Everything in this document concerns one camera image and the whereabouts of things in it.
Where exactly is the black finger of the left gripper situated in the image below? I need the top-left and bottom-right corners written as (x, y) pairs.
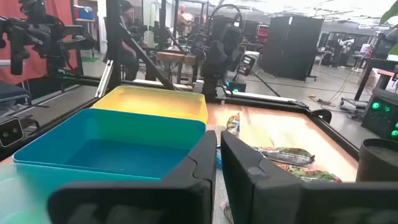
top-left (205, 40), bottom-right (228, 66)
top-left (229, 49), bottom-right (245, 72)

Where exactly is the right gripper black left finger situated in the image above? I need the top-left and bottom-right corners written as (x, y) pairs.
top-left (48, 130), bottom-right (218, 224)

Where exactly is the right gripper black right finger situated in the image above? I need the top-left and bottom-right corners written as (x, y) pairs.
top-left (220, 130), bottom-right (398, 224)

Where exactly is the blue orange granola bar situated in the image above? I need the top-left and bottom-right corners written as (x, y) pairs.
top-left (226, 112), bottom-right (241, 138)

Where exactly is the green wrapped granola bar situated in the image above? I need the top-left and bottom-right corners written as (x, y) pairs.
top-left (276, 164), bottom-right (343, 184)
top-left (254, 146), bottom-right (315, 166)

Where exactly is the wooden workbench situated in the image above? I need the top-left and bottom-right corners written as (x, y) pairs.
top-left (155, 49), bottom-right (200, 85)

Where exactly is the person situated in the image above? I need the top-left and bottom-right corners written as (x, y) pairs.
top-left (119, 0), bottom-right (156, 82)
top-left (177, 3), bottom-right (195, 35)

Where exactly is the tall black cabinet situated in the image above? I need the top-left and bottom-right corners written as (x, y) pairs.
top-left (260, 15), bottom-right (324, 82)

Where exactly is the dark blue plastic bin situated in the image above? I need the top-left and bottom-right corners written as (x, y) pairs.
top-left (12, 108), bottom-right (206, 181)

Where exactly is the yellow plastic bin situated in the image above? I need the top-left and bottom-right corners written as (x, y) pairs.
top-left (92, 85), bottom-right (208, 124)

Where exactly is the black plant pot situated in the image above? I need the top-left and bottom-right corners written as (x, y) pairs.
top-left (356, 138), bottom-right (398, 183)

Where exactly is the light teal translucent bin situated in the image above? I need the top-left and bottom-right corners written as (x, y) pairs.
top-left (0, 162), bottom-right (161, 224)

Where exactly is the black computer with green lights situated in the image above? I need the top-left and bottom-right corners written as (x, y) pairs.
top-left (361, 88), bottom-right (398, 141)

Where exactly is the blue storage box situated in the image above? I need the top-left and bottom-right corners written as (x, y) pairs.
top-left (74, 4), bottom-right (96, 21)

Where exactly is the green leafy plant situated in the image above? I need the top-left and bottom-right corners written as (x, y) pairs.
top-left (379, 1), bottom-right (398, 57)

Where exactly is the red fabric backdrop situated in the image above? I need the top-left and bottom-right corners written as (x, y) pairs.
top-left (0, 0), bottom-right (78, 85)

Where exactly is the black aluminium table frame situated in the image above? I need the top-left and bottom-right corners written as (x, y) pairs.
top-left (0, 73), bottom-right (360, 161)

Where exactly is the black frame handle hook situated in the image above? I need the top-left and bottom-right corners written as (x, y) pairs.
top-left (310, 108), bottom-right (333, 124)

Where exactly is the black camera rig frame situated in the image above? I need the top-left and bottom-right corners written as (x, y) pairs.
top-left (105, 0), bottom-right (175, 91)

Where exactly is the silver aluminium rail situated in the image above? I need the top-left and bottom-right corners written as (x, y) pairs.
top-left (95, 60), bottom-right (114, 99)

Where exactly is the black table-level camera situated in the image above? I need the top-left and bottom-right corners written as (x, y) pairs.
top-left (0, 117), bottom-right (25, 149)

